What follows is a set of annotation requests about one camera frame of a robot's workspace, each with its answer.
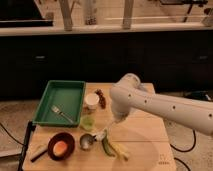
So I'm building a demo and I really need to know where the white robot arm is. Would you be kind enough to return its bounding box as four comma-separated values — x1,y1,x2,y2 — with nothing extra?
109,73,213,137

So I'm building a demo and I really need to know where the small metal cup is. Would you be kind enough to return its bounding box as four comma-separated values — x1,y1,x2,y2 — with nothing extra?
80,134,94,150

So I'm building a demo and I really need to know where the dark pan with egg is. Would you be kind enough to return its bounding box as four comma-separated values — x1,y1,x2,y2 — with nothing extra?
30,132,75,162

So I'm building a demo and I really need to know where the green plastic tray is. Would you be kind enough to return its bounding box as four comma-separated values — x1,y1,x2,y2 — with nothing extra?
33,80,86,127

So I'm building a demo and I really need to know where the black camera stand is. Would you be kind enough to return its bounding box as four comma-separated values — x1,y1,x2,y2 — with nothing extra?
17,121,36,171

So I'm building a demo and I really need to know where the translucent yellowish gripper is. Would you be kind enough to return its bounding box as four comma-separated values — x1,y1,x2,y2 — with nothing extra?
104,118,124,136

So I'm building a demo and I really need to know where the yellow corn piece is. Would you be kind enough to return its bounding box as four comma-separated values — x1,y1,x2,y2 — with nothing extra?
109,141,129,161

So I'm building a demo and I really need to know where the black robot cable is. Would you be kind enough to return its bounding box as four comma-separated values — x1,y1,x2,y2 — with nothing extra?
170,129,201,154

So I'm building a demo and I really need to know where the green plastic cup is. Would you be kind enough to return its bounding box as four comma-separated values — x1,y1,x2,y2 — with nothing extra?
80,115,94,131

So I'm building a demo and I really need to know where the metal fork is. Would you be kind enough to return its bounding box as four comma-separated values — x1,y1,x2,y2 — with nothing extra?
51,106,74,124

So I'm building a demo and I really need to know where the white handled dish brush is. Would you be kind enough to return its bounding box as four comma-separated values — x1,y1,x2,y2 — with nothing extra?
88,131,106,144

